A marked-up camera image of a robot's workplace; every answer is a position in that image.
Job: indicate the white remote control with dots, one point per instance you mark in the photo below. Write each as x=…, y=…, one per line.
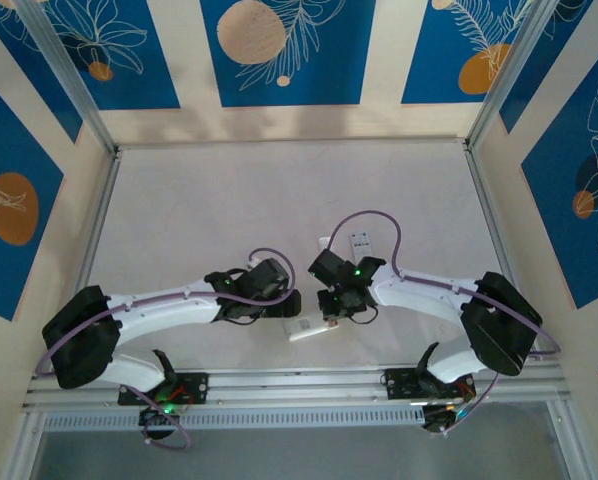
x=304, y=331

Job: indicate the aluminium table edge rail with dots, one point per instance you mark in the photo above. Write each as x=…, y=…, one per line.
x=106, y=185
x=494, y=225

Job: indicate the black base controller board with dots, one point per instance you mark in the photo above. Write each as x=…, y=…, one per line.
x=436, y=420
x=154, y=417

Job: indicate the aluminium frame post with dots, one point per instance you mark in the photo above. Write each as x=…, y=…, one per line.
x=514, y=70
x=69, y=70

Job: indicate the remote control with coloured buttons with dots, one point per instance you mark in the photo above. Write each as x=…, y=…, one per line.
x=361, y=245

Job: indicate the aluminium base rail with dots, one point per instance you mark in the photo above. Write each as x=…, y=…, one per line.
x=304, y=382

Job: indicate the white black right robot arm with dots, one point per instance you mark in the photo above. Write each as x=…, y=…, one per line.
x=419, y=295

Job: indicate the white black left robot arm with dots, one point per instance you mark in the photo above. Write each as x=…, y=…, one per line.
x=169, y=307

